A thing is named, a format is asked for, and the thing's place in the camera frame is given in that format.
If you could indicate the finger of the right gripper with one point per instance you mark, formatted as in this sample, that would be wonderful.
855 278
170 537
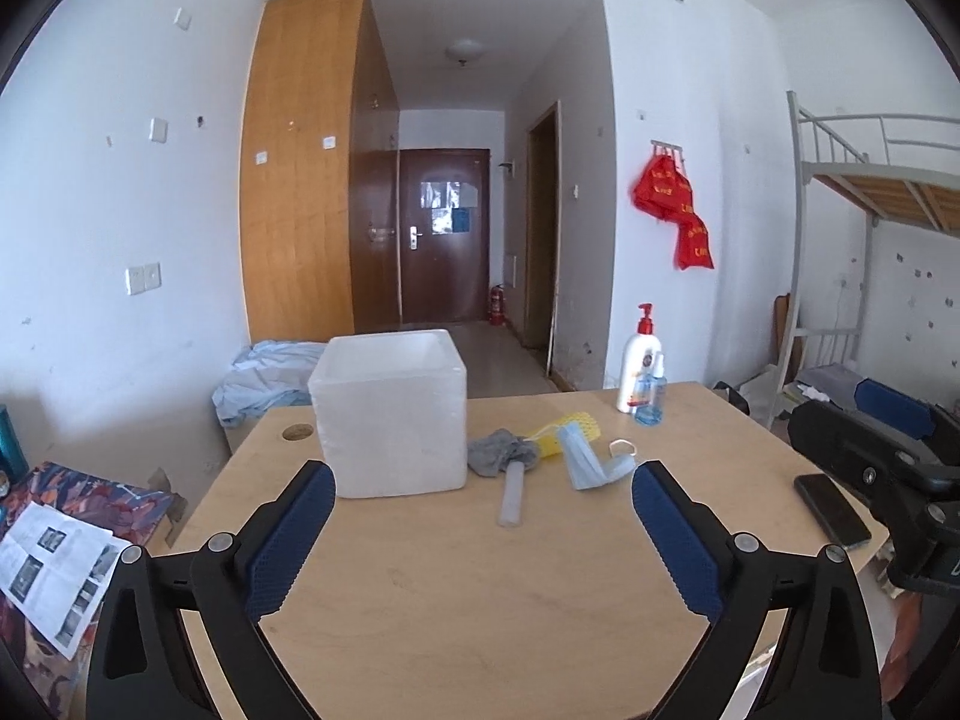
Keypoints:
857 450
912 417

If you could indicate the colourful patterned cloth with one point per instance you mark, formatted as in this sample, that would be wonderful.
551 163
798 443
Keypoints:
141 516

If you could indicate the wooden board leaning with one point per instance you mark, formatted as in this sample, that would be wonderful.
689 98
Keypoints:
781 309

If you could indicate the white pump lotion bottle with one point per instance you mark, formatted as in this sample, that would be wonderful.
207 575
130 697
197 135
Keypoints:
638 357

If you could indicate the double wall socket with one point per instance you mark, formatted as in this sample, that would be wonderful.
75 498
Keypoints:
142 278

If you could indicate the blue single face mask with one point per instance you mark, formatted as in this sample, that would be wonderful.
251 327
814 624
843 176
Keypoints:
622 460

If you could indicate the white styrofoam box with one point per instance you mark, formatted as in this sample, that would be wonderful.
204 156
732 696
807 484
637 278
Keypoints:
391 413

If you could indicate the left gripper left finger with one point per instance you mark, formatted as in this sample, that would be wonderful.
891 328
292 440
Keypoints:
143 665

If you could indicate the printed paper sheet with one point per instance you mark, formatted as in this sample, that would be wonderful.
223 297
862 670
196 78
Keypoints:
56 570

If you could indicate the metal bunk bed frame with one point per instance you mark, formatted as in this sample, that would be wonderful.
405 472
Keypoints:
874 292

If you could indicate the red fire extinguisher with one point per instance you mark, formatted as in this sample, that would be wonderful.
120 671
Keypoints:
496 306

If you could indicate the red hanging banners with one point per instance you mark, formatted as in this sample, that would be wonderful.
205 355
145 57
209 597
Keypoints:
664 192

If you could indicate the blue spray bottle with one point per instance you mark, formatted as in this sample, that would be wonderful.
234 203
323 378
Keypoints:
650 393

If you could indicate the black smartphone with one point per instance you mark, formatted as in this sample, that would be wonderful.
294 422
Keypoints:
832 511

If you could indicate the grey sock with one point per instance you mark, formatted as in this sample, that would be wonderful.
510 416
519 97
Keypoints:
489 456

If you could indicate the white foam tube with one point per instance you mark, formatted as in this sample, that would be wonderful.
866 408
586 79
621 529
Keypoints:
513 492

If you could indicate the yellow foam fruit net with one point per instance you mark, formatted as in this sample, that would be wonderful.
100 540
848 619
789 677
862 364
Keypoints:
547 438

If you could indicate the wooden wardrobe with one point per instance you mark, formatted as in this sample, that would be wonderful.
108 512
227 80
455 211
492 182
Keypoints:
319 174

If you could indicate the light blue bedsheet pile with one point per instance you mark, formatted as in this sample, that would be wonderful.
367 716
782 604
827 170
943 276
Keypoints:
269 374

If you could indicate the blue face mask stack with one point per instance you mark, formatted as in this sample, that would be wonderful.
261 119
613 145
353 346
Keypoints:
584 468

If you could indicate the dark brown entry door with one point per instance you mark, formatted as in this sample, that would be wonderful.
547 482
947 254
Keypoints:
444 212

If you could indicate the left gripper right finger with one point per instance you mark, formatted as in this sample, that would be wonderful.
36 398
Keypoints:
824 663

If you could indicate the ceiling lamp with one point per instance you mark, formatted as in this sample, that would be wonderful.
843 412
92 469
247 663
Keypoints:
465 51

